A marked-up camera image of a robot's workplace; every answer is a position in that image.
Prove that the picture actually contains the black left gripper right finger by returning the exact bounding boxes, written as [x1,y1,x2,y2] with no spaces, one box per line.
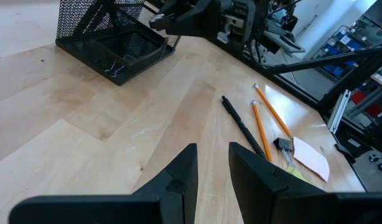
[228,142,382,224]

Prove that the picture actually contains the yellow-green sticky note pad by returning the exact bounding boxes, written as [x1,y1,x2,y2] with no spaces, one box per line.
[286,166,309,183]

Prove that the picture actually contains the black aluminium table frame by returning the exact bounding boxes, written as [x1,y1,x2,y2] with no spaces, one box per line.
[206,34,382,156]

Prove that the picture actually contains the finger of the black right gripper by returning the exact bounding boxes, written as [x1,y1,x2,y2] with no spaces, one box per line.
[149,1,223,37]
[158,0,207,15]

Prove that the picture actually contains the orange pencil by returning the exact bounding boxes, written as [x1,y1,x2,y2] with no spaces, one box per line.
[250,100,274,163]
[253,83,294,140]

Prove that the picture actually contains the red storage bins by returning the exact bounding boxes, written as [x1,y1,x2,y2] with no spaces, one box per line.
[349,89,382,118]

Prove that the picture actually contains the black pen white print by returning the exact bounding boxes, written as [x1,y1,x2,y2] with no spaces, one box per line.
[221,95,267,159]

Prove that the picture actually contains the black table edge bracket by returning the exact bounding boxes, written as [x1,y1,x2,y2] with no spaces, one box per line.
[333,142,357,165]

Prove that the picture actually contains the black binder clip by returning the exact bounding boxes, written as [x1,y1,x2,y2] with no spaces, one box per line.
[273,137,297,169]
[103,59,126,78]

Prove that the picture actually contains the chair caster base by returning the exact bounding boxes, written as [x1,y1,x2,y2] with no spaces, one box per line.
[368,151,382,172]

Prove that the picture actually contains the black mesh desk organizer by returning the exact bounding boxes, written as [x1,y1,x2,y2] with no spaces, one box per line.
[55,0,182,86]

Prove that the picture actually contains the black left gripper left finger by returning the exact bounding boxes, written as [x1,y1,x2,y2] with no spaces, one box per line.
[9,142,199,224]

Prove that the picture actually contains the pink sticky note pad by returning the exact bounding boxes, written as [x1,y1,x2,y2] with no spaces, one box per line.
[292,136,331,183]

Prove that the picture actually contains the silver aluminium extrusion piece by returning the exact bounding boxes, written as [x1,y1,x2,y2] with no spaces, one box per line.
[327,89,353,135]

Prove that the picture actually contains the shelf with blue bins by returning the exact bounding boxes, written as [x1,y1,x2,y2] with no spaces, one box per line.
[312,24,382,78]

